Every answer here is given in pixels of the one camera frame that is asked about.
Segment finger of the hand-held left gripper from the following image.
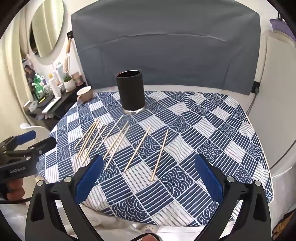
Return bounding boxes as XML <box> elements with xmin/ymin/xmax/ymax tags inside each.
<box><xmin>0</xmin><ymin>137</ymin><xmax>57</xmax><ymax>163</ymax></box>
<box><xmin>0</xmin><ymin>130</ymin><xmax>37</xmax><ymax>154</ymax></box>

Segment blue patterned tablecloth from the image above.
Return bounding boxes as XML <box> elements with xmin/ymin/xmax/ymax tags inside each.
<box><xmin>36</xmin><ymin>90</ymin><xmax>275</xmax><ymax>228</ymax></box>

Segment black cylindrical utensil holder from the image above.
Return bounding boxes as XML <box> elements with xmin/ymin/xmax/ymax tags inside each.
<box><xmin>115</xmin><ymin>70</ymin><xmax>145</xmax><ymax>115</ymax></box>

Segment grey cable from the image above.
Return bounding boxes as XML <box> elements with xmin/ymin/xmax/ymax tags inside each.
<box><xmin>246</xmin><ymin>93</ymin><xmax>258</xmax><ymax>113</ymax></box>

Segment small plant in white pot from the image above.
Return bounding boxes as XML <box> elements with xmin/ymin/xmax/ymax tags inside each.
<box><xmin>63</xmin><ymin>74</ymin><xmax>76</xmax><ymax>92</ymax></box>

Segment wooden handled brush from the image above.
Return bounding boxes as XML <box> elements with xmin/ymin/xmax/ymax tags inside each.
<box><xmin>64</xmin><ymin>38</ymin><xmax>72</xmax><ymax>75</ymax></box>

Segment white chair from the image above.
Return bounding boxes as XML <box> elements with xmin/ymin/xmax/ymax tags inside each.
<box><xmin>20</xmin><ymin>123</ymin><xmax>51</xmax><ymax>138</ymax></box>

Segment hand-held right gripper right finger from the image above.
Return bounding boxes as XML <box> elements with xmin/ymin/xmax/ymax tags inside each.
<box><xmin>195</xmin><ymin>154</ymin><xmax>272</xmax><ymax>241</ymax></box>

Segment beige cup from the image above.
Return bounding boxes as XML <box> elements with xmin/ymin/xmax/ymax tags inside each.
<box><xmin>76</xmin><ymin>86</ymin><xmax>93</xmax><ymax>103</ymax></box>

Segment white remote control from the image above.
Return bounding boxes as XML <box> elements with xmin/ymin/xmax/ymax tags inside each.
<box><xmin>41</xmin><ymin>96</ymin><xmax>62</xmax><ymax>114</ymax></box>

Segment group of wooden chopsticks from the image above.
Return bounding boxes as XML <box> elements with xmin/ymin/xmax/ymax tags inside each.
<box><xmin>74</xmin><ymin>115</ymin><xmax>169</xmax><ymax>182</ymax></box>

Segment green packet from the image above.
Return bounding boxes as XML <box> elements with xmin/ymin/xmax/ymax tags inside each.
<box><xmin>32</xmin><ymin>74</ymin><xmax>46</xmax><ymax>100</ymax></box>

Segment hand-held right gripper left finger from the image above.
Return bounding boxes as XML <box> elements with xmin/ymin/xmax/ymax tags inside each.
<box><xmin>25</xmin><ymin>154</ymin><xmax>104</xmax><ymax>241</ymax></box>

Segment round white-framed mirror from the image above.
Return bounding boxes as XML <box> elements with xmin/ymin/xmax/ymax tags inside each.
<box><xmin>28</xmin><ymin>0</ymin><xmax>68</xmax><ymax>59</ymax></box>

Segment brown box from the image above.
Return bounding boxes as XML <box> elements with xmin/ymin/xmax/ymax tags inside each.
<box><xmin>71</xmin><ymin>72</ymin><xmax>83</xmax><ymax>85</ymax></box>

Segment grey upholstered headboard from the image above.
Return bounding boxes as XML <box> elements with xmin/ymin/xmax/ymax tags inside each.
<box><xmin>70</xmin><ymin>4</ymin><xmax>261</xmax><ymax>96</ymax></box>

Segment person's left hand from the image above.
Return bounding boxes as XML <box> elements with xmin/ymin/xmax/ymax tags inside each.
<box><xmin>6</xmin><ymin>179</ymin><xmax>25</xmax><ymax>201</ymax></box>

